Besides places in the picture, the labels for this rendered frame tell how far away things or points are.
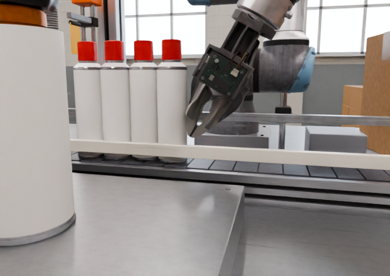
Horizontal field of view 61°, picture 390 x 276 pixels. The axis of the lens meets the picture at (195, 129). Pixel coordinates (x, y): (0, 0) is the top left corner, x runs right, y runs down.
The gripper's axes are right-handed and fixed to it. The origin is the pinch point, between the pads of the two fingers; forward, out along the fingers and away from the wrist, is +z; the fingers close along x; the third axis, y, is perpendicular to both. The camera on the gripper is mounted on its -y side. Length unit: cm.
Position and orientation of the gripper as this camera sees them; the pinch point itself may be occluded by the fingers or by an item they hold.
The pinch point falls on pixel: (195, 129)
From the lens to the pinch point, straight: 57.3
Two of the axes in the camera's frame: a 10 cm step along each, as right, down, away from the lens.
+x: 8.4, 5.3, -1.2
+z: -4.9, 8.4, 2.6
